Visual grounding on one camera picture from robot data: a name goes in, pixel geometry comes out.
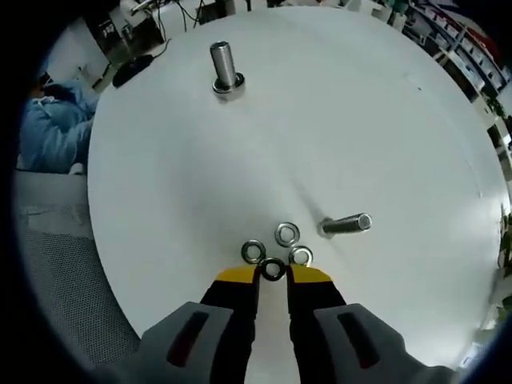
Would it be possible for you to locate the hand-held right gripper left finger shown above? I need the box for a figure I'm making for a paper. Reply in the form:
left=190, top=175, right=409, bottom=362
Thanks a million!
left=95, top=265, right=262, bottom=384

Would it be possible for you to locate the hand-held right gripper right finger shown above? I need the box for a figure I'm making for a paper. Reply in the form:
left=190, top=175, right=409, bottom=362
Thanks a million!
left=285, top=263, right=459, bottom=384

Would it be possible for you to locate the silver metal washer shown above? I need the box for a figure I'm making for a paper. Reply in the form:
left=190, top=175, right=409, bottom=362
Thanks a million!
left=274, top=221, right=302, bottom=247
left=287, top=244, right=315, bottom=268
left=241, top=238, right=267, bottom=265
left=259, top=258, right=287, bottom=283

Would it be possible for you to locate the thin threaded metal stud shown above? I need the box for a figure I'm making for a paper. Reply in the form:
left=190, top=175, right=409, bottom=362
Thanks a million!
left=318, top=213, right=373, bottom=240

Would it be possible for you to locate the black washer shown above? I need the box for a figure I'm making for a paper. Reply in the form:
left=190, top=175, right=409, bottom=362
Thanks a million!
left=213, top=70, right=247, bottom=95

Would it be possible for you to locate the thick threaded metal stud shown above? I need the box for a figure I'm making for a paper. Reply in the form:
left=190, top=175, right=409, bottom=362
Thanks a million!
left=209, top=41, right=247, bottom=97

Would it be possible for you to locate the grey mesh office chair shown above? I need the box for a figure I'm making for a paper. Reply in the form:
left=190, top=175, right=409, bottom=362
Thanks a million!
left=15, top=170, right=143, bottom=371

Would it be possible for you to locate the black computer mouse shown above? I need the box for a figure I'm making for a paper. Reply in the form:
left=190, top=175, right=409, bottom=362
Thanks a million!
left=112, top=54, right=156, bottom=89

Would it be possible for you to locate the shelf rack with white bins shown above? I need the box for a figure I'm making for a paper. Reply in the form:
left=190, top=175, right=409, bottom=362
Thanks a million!
left=403, top=2, right=512, bottom=95

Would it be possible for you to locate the black mouse cable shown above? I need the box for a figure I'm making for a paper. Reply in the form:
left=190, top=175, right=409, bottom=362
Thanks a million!
left=153, top=36, right=174, bottom=61

